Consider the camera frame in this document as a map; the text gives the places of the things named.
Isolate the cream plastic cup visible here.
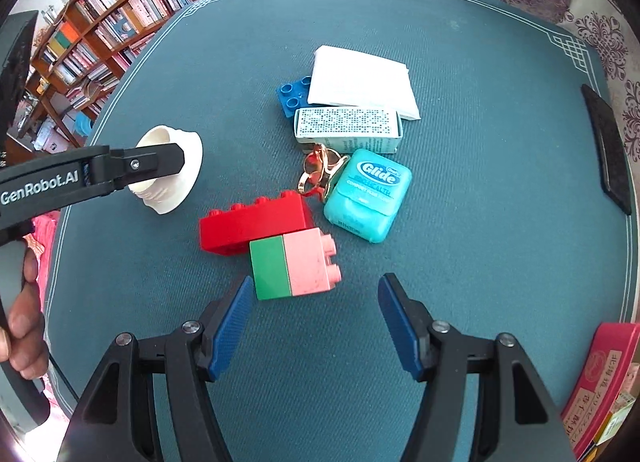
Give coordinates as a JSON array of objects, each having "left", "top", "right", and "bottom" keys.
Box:
[{"left": 127, "top": 125, "right": 204, "bottom": 215}]

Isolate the green and pink toy brick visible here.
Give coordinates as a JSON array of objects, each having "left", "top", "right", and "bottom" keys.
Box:
[{"left": 248, "top": 228, "right": 343, "bottom": 301}]

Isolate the pink cloth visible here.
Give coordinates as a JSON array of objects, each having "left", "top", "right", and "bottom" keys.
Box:
[{"left": 24, "top": 211, "right": 62, "bottom": 289}]

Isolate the red toy brick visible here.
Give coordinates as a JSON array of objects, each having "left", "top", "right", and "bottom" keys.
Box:
[{"left": 198, "top": 190, "right": 316, "bottom": 257}]

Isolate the yellow cardboard box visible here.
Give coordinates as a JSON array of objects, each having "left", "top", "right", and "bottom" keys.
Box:
[{"left": 592, "top": 389, "right": 638, "bottom": 448}]

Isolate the blue toy brick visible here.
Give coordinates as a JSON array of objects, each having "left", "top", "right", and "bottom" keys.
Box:
[{"left": 275, "top": 76, "right": 313, "bottom": 119}]

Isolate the black smartphone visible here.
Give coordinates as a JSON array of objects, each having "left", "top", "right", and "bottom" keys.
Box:
[{"left": 580, "top": 83, "right": 633, "bottom": 216}]

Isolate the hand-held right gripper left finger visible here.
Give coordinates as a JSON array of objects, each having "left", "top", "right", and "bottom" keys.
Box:
[{"left": 55, "top": 276, "right": 256, "bottom": 462}]

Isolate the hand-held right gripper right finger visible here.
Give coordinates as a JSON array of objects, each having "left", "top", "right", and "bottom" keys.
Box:
[{"left": 377, "top": 272, "right": 576, "bottom": 462}]

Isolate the teal felt desktop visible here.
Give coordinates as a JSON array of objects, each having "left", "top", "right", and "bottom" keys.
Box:
[{"left": 42, "top": 0, "right": 638, "bottom": 462}]

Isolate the white tissue pack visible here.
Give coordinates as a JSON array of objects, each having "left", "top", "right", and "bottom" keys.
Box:
[{"left": 306, "top": 45, "right": 422, "bottom": 122}]

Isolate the pale dotted cardboard box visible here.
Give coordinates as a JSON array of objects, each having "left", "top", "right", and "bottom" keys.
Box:
[{"left": 293, "top": 107, "right": 405, "bottom": 155}]

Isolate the gold key ring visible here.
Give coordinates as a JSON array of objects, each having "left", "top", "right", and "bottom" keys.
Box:
[{"left": 297, "top": 143, "right": 351, "bottom": 203}]

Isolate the wooden bookshelf with books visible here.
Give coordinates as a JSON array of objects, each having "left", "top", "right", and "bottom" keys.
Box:
[{"left": 0, "top": 0, "right": 201, "bottom": 153}]

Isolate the red tin box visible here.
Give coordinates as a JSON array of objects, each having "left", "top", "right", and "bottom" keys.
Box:
[{"left": 560, "top": 322, "right": 640, "bottom": 460}]

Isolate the person's left hand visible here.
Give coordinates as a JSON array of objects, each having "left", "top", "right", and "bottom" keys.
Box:
[{"left": 0, "top": 247, "right": 51, "bottom": 367}]

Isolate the teal dental floss case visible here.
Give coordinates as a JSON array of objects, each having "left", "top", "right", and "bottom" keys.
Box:
[{"left": 323, "top": 148, "right": 413, "bottom": 244}]

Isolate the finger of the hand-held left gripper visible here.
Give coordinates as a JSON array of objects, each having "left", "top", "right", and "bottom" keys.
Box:
[{"left": 82, "top": 142, "right": 185, "bottom": 193}]

